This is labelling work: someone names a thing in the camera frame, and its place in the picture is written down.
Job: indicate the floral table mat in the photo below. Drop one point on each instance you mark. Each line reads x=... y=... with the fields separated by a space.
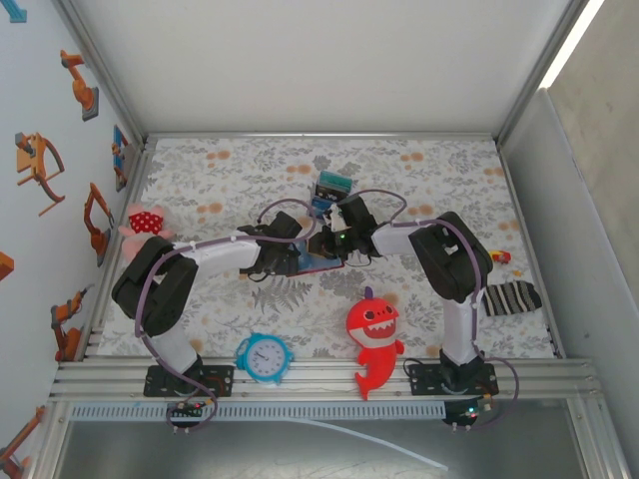
x=239 y=169

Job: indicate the orange claw gripper wall sticker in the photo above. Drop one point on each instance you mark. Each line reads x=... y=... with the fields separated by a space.
x=27 y=159

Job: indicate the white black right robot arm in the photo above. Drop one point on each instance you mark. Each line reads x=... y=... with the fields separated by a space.
x=394 y=239

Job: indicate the blue alarm clock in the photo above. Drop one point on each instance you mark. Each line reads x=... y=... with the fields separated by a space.
x=264 y=356

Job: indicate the small circuit board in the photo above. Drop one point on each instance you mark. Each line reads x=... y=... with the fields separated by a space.
x=466 y=414
x=185 y=411

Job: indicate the orange block wall sticker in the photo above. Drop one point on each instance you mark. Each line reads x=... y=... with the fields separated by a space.
x=5 y=267

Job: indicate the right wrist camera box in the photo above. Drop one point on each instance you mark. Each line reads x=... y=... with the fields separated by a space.
x=333 y=217

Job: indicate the blue card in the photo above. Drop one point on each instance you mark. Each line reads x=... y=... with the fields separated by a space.
x=320 y=203

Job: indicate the teal card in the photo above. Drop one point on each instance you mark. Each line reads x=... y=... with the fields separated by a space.
x=335 y=177

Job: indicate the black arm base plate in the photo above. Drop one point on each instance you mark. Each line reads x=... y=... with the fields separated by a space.
x=222 y=381
x=422 y=379

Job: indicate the black white striped sock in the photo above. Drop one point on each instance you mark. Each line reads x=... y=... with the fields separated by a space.
x=514 y=298

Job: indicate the long aluminium base rail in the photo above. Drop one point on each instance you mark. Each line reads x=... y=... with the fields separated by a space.
x=324 y=379

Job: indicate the red leather card holder wallet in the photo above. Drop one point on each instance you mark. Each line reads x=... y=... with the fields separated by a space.
x=309 y=264

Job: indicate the black card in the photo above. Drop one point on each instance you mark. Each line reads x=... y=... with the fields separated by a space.
x=332 y=190

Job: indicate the white plastic tube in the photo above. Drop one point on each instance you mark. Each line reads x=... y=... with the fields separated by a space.
x=424 y=460

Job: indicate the pink plush toy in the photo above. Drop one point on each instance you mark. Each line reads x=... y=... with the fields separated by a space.
x=145 y=222

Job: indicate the small red yellow toy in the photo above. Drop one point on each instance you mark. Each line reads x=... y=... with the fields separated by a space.
x=501 y=257

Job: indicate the aluminium frame rail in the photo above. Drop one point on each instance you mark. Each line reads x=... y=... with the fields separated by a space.
x=519 y=209
x=141 y=172
x=319 y=135

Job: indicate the aluminium frame post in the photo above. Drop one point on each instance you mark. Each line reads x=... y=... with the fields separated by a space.
x=599 y=439
x=52 y=439
x=106 y=75
x=534 y=75

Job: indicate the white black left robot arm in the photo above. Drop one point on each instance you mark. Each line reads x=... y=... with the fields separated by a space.
x=224 y=257

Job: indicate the blue orange machine wall sticker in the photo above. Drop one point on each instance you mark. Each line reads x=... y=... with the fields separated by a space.
x=120 y=149

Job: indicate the red shark plush toy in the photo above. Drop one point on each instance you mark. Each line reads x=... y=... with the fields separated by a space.
x=374 y=349

